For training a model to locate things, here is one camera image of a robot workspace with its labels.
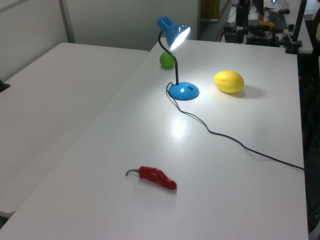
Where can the grey partition post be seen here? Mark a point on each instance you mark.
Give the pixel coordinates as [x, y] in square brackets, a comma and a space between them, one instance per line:
[67, 21]

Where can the black electronic equipment pile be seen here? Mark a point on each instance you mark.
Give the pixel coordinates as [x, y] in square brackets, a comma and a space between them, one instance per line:
[262, 37]

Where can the blue gooseneck desk lamp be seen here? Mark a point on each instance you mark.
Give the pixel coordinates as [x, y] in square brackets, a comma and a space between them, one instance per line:
[183, 91]

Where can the red toy chili pepper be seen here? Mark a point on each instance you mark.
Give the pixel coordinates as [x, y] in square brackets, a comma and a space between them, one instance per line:
[155, 176]

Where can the yellow handheld device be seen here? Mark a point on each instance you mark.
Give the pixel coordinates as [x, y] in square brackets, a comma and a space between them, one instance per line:
[266, 23]

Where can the yellow striped toy melon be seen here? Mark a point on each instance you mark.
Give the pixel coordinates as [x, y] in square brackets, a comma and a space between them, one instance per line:
[228, 82]

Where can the black computer keyboard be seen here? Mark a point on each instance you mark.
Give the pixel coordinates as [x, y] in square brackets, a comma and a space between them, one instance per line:
[278, 19]

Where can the green toy apple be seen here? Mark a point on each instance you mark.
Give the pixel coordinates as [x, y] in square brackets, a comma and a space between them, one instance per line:
[165, 61]

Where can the black computer mouse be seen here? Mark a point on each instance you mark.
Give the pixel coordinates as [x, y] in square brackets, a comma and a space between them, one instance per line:
[284, 11]

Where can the black equipment box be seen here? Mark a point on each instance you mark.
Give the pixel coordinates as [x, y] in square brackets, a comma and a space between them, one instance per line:
[230, 32]

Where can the black upright stand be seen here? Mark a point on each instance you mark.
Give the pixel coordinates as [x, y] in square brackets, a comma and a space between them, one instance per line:
[242, 17]

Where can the black clamped camera pole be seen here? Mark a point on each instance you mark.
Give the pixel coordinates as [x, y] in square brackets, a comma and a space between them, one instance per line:
[297, 27]

